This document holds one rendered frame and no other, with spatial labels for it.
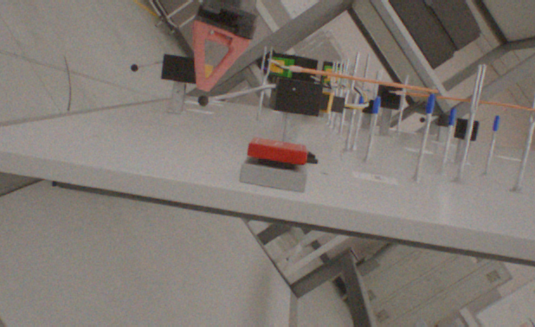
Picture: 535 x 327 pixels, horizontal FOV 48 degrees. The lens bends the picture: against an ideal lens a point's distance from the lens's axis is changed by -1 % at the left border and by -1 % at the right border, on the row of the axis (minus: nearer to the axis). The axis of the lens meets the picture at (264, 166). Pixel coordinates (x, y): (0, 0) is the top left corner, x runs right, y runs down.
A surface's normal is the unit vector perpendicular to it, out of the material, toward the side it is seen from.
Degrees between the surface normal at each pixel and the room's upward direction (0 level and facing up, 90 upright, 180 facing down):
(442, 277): 93
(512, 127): 90
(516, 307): 90
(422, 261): 90
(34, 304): 0
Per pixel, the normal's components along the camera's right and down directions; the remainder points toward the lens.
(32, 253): 0.82, -0.55
